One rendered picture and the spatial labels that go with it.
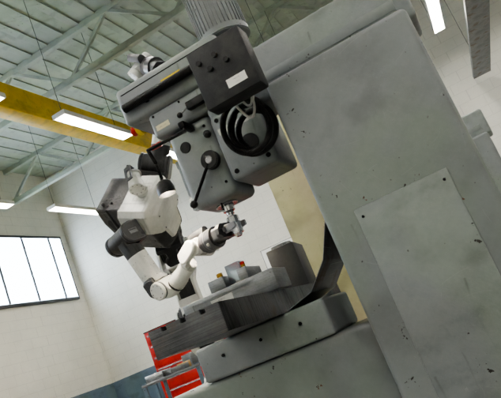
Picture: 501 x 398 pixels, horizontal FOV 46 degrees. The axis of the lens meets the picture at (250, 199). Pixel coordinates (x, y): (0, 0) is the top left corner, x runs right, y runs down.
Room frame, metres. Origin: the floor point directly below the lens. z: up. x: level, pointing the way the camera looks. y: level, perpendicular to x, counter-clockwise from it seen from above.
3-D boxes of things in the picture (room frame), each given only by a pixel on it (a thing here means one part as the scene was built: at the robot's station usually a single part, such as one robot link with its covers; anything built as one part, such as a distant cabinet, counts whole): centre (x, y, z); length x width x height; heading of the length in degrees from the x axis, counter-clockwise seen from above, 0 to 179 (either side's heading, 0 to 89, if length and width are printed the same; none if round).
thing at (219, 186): (2.17, 0.09, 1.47); 0.21 x 0.19 x 0.32; 161
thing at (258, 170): (2.11, -0.09, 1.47); 0.24 x 0.19 x 0.26; 161
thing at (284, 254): (2.50, -0.05, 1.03); 0.22 x 0.12 x 0.20; 168
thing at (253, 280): (2.04, 0.17, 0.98); 0.35 x 0.15 x 0.11; 73
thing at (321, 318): (2.18, 0.09, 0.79); 0.50 x 0.35 x 0.12; 71
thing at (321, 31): (2.01, -0.38, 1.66); 0.80 x 0.23 x 0.20; 71
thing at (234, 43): (1.76, -0.09, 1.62); 0.20 x 0.09 x 0.21; 71
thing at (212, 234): (2.23, 0.16, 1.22); 0.13 x 0.12 x 0.10; 140
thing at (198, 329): (2.18, 0.09, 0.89); 1.24 x 0.23 x 0.08; 161
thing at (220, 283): (2.05, 0.19, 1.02); 0.15 x 0.06 x 0.04; 163
